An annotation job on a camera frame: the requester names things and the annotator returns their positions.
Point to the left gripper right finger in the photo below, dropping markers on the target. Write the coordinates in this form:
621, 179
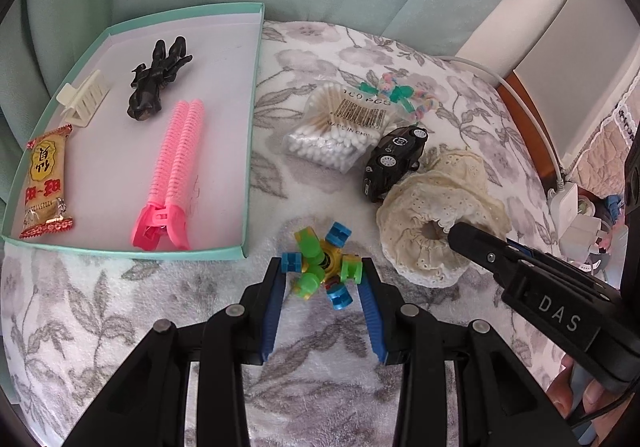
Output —
381, 303

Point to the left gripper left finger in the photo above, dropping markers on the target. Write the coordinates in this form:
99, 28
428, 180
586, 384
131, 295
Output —
263, 305

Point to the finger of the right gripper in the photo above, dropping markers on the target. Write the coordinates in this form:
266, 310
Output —
498, 256

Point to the colourful plastic building toy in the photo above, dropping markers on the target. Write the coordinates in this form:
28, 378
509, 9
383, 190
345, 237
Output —
322, 263

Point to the cream lace scrunchie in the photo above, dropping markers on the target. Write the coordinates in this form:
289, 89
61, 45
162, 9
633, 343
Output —
418, 212

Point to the pink hair roller clip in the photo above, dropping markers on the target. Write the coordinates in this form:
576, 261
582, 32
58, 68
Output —
164, 212

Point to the black toy car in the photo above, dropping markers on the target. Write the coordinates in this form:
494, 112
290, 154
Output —
391, 159

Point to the cotton swab bag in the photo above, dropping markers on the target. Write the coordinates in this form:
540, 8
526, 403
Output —
338, 126

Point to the orange snack packet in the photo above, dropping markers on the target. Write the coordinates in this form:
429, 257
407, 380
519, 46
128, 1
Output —
44, 196

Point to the right hand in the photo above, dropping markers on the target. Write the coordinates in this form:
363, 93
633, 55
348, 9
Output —
562, 396

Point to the white power strip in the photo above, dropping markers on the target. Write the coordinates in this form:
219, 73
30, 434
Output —
579, 234

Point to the teal cardboard box lid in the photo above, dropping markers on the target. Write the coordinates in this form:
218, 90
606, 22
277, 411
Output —
109, 163

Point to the floral fleece blanket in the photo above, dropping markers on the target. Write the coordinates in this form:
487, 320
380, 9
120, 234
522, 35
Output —
70, 320

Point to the cream hair claw clip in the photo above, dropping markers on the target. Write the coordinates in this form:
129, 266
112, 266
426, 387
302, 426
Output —
80, 104

